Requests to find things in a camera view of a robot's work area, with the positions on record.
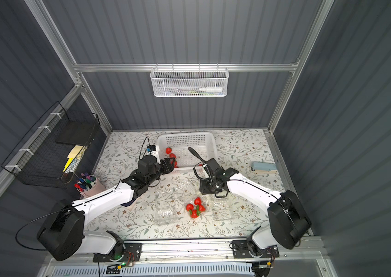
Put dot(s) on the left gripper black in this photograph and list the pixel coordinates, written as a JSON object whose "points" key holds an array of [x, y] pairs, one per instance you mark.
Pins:
{"points": [[164, 165]]}

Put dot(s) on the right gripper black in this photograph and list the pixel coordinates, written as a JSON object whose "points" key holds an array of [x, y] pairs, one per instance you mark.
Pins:
{"points": [[207, 165]]}

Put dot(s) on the pink cup with markers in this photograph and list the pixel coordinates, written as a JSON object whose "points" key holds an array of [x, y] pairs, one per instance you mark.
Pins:
{"points": [[88, 185]]}

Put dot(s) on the white wire mesh wall basket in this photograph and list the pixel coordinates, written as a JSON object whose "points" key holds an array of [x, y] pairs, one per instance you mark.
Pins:
{"points": [[183, 84]]}

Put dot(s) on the dark blue booklet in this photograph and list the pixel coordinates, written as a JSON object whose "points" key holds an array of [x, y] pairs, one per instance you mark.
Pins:
{"points": [[128, 204]]}

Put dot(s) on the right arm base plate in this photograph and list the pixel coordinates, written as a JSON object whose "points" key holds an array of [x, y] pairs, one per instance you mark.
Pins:
{"points": [[244, 249]]}

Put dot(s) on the black notebook in basket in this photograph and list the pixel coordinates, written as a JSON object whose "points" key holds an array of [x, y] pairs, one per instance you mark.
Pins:
{"points": [[78, 133]]}

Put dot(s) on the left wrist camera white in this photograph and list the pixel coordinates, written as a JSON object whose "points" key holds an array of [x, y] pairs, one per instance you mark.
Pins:
{"points": [[151, 150]]}

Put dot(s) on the white marker in basket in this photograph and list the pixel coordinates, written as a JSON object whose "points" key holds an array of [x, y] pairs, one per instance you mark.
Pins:
{"points": [[210, 90]]}

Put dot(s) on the black wire wall basket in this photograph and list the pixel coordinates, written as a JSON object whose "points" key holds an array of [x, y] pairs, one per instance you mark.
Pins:
{"points": [[39, 160]]}

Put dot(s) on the light blue sponge block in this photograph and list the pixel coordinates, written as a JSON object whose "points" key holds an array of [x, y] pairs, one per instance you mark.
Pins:
{"points": [[263, 167]]}

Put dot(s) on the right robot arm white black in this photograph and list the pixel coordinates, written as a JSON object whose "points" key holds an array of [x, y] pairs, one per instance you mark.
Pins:
{"points": [[288, 220]]}

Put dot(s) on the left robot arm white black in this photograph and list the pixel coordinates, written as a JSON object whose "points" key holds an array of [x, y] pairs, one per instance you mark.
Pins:
{"points": [[63, 232]]}

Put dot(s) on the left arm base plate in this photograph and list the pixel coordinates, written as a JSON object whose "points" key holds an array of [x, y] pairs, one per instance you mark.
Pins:
{"points": [[122, 253]]}

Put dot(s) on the yellow sticky notes pad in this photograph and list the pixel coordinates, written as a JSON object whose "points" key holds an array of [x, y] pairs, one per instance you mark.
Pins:
{"points": [[74, 158]]}

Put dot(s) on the clear clamshell container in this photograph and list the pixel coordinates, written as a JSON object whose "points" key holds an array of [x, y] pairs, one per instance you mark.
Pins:
{"points": [[187, 195], [165, 213], [220, 208]]}

